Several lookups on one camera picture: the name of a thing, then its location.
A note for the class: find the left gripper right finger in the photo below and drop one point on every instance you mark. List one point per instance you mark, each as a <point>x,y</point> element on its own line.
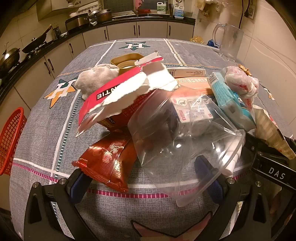
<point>253,222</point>

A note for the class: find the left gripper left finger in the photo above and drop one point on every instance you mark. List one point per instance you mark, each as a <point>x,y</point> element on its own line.
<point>76,185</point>

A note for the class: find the white tube bottle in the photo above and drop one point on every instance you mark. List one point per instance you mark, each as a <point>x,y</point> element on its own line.
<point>232,154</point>

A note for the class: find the teal white box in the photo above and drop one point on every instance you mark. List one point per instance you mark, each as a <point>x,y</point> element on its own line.
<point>230,103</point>

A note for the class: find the knotted white plastic bag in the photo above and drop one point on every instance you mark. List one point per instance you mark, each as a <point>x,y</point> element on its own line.
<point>245,86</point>

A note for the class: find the clear plastic bag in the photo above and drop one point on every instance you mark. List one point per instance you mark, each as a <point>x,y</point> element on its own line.
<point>181,168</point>

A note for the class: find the white blue medicine box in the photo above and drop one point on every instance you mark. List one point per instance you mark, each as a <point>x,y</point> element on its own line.
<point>190,116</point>

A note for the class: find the red snack bag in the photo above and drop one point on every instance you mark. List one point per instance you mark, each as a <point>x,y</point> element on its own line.
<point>109,161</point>

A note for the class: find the orange medicine box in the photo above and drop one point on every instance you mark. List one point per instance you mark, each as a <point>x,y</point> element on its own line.
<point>198,83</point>

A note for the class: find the long white slim box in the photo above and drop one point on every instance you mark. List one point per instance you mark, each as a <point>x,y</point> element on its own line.
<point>182,72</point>

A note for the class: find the red white torn carton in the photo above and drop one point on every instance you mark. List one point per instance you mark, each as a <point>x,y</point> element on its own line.
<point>113,104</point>

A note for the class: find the white tissue ball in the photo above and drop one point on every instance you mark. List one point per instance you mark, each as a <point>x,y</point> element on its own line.
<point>92,79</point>

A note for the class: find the brown tape roll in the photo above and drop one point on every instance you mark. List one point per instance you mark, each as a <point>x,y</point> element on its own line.
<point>126,62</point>

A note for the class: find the grey patterned tablecloth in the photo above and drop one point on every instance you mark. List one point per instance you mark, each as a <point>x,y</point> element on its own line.
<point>48,145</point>

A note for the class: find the orange peel scraps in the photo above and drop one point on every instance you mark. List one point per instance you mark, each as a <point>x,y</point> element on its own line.
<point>245,70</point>

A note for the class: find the red plastic mesh basket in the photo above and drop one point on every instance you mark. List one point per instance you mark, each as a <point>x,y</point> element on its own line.
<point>10,135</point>

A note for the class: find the clear glass pitcher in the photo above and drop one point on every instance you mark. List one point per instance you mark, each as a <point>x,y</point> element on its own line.
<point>231,41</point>

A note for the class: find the blue object on floor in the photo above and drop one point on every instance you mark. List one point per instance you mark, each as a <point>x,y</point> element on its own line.
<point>212,44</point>

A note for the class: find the yellow plastic bag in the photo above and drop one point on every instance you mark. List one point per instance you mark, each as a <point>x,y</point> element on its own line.
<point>197,39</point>

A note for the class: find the black wok with lid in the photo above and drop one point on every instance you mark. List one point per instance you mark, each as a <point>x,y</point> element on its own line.
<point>9,60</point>

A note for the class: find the black frying pan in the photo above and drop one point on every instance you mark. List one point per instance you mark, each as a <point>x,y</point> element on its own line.
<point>36,42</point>

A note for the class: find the white detergent jug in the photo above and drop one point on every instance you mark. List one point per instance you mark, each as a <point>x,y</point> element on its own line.
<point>161,7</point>

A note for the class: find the dark rice cooker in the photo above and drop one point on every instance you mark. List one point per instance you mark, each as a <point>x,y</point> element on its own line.
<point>77,22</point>

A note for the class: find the steel pot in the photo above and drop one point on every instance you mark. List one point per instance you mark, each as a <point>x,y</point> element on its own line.
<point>100,16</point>

